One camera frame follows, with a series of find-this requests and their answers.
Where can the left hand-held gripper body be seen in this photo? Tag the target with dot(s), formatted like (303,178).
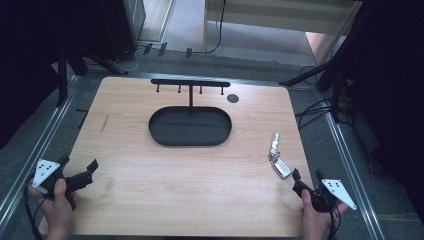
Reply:
(44,171)

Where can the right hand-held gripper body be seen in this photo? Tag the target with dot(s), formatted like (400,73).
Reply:
(328,196)

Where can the person's right hand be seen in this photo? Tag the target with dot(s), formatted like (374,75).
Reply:
(315,220)

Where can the person's left hand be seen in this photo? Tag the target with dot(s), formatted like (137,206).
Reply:
(58,210)

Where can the black metal stand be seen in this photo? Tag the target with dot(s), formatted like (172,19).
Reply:
(335,90)
(62,76)

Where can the dark round table grommet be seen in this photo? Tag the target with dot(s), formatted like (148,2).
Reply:
(232,98)

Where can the black key rack with tray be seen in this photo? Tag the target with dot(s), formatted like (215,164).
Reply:
(190,125)

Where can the dark cabinet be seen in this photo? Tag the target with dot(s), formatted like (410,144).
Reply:
(130,23)

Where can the small black floor bracket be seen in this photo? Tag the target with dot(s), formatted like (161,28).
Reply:
(147,48)
(162,49)
(189,52)

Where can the white furniture frame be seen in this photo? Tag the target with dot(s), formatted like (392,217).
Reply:
(283,15)

